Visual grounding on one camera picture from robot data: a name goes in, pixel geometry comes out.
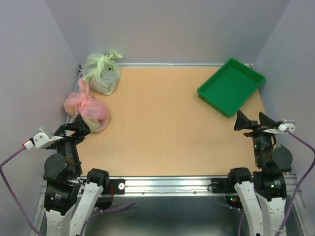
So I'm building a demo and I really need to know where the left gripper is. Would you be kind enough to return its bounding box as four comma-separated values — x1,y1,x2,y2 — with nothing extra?
50,112,92,174

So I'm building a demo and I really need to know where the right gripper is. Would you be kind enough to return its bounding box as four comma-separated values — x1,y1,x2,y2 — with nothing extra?
233,109,277,167

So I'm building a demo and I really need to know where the pink plastic bag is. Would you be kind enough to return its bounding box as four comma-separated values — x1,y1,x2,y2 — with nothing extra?
63,78,110,133

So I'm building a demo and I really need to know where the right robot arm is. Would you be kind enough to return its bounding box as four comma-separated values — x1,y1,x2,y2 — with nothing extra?
226,111,295,236

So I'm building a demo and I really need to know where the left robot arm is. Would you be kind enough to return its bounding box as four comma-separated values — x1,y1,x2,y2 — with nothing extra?
43,115,110,236

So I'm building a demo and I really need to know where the green plastic bag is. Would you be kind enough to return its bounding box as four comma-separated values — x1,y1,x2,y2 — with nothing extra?
82,51,123,95

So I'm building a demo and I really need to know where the green plastic tray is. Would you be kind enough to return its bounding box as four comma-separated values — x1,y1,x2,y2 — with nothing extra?
197,58,265,118

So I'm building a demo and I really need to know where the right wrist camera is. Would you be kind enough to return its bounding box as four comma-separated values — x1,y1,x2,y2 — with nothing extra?
263,118,296,135

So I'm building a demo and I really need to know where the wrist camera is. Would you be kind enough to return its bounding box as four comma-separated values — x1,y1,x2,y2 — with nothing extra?
22,126,63,150
263,118,296,135

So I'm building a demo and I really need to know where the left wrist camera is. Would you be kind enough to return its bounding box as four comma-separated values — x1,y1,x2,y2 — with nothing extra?
22,126,63,150

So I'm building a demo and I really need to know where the aluminium mounting rail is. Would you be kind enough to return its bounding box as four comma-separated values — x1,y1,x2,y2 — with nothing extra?
32,175,314,236

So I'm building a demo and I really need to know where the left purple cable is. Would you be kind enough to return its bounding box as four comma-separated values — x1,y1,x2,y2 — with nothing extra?
0,146,41,236

